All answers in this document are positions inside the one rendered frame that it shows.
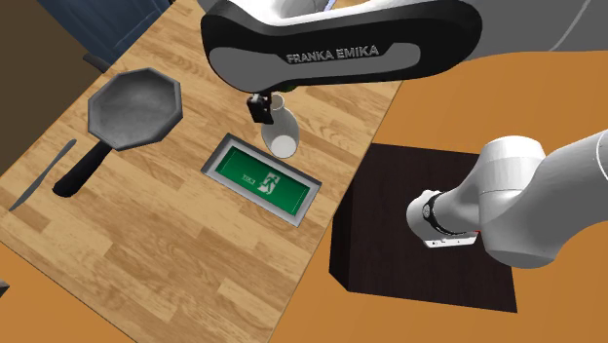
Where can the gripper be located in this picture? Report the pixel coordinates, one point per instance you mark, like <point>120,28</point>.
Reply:
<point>260,110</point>

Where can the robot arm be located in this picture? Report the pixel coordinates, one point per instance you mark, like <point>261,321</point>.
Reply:
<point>513,204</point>

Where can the white vase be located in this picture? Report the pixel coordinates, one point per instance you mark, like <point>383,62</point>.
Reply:
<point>285,144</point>

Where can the green exit sign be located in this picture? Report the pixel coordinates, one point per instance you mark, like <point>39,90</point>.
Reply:
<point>232,167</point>

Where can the grey octagonal frying pan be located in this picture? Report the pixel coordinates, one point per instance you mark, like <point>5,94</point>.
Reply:
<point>133,109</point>

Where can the blue cabinet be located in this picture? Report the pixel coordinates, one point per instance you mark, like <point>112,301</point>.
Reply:
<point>109,23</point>

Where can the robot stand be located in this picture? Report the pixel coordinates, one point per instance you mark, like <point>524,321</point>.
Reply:
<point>380,237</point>

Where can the wooden table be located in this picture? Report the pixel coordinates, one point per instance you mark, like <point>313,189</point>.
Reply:
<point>142,251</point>

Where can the grey knife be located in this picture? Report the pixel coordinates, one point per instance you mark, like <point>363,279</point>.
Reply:
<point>42,175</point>

